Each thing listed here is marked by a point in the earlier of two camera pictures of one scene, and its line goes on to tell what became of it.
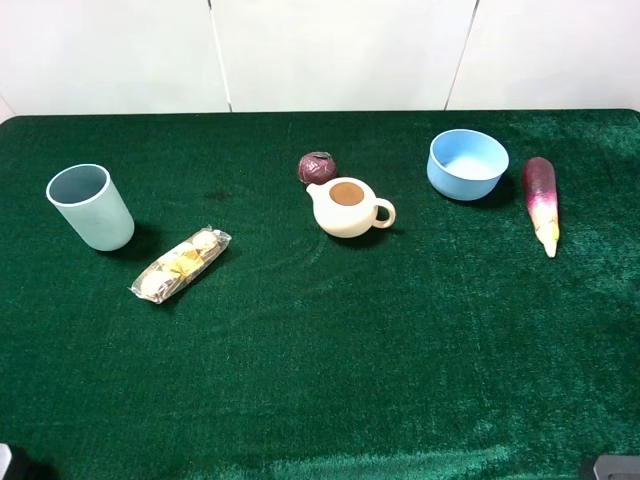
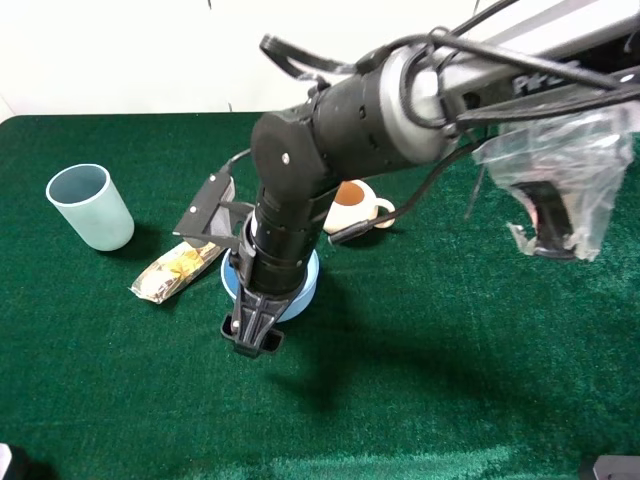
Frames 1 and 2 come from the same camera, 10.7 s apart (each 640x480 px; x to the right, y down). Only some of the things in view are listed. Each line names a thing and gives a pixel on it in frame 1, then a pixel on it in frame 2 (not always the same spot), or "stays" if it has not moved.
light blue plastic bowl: x=466 y=164 → x=229 y=274
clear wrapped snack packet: x=180 y=265 stays
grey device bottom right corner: x=617 y=467 stays
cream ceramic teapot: x=347 y=207 stays
